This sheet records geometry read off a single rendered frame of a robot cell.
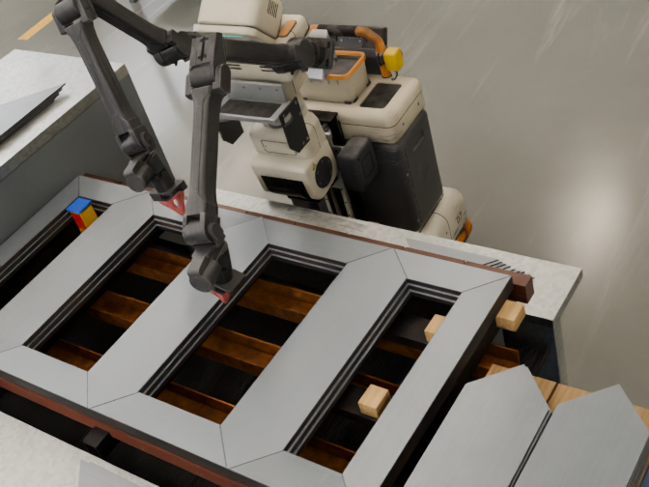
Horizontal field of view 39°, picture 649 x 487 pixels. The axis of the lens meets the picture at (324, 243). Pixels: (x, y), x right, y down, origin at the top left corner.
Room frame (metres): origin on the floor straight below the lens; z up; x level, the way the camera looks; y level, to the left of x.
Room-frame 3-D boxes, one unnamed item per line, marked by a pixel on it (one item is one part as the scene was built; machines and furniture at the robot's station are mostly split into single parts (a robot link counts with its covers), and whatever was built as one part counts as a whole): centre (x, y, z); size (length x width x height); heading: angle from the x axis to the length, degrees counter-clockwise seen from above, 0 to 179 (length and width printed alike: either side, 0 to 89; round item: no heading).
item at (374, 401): (1.42, 0.00, 0.79); 0.06 x 0.05 x 0.04; 136
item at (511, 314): (1.54, -0.37, 0.79); 0.06 x 0.05 x 0.04; 136
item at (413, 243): (1.84, -0.32, 0.70); 0.39 x 0.12 x 0.04; 46
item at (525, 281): (2.17, 0.13, 0.80); 1.62 x 0.04 x 0.06; 46
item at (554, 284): (2.11, -0.09, 0.66); 1.30 x 0.20 x 0.03; 46
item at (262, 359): (1.90, 0.40, 0.70); 1.66 x 0.08 x 0.05; 46
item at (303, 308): (2.04, 0.26, 0.70); 1.66 x 0.08 x 0.05; 46
